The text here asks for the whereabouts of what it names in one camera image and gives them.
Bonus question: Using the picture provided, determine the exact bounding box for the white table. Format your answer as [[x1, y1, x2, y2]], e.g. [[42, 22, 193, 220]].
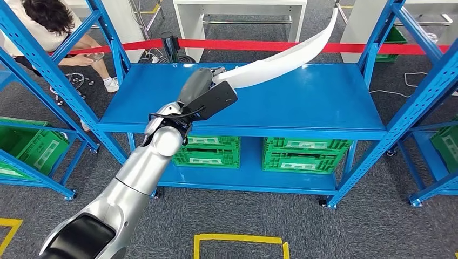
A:
[[172, 0, 309, 64], [339, 0, 458, 64]]

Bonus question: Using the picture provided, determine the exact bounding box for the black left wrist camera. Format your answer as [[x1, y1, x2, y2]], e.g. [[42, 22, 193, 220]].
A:
[[184, 80, 239, 121]]

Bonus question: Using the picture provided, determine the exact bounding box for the green plastic crate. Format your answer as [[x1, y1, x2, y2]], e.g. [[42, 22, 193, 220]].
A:
[[0, 115, 71, 182], [429, 115, 458, 174], [172, 135, 241, 170], [375, 25, 409, 63], [261, 137, 354, 175]]

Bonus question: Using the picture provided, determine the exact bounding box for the red barrier belt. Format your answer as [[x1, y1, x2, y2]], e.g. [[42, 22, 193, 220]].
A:
[[48, 38, 452, 57]]

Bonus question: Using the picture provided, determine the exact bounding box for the person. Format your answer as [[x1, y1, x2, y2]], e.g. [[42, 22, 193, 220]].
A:
[[0, 0, 120, 133]]

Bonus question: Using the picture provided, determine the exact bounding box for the chrome chair base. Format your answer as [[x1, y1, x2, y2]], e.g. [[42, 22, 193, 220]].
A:
[[49, 72, 95, 106]]

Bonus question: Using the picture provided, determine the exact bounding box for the chrome tube frame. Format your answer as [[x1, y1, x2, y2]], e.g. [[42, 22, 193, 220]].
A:
[[128, 0, 166, 40], [334, 0, 350, 26]]

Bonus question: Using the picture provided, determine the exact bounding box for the blue metal shelf rack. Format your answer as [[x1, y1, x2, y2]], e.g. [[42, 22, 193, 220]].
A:
[[0, 0, 458, 210], [0, 47, 100, 201], [396, 114, 458, 208]]

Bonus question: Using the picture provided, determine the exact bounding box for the white cabinet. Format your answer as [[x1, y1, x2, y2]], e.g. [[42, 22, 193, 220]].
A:
[[64, 0, 146, 64]]

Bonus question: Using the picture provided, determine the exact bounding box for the black stanchion post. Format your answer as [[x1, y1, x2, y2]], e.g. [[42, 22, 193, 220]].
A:
[[159, 31, 197, 64]]

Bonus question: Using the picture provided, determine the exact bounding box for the white cable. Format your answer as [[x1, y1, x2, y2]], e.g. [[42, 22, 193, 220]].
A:
[[369, 71, 430, 99]]

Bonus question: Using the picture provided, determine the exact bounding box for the yellow floor tape square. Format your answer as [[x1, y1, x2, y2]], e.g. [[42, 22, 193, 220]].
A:
[[193, 234, 291, 259]]

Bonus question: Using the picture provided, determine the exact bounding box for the white curved plastic part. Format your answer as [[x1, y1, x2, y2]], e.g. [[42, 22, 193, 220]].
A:
[[212, 7, 340, 90]]

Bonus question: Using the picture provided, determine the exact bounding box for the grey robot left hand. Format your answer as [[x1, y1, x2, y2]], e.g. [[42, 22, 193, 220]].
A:
[[177, 66, 227, 106]]

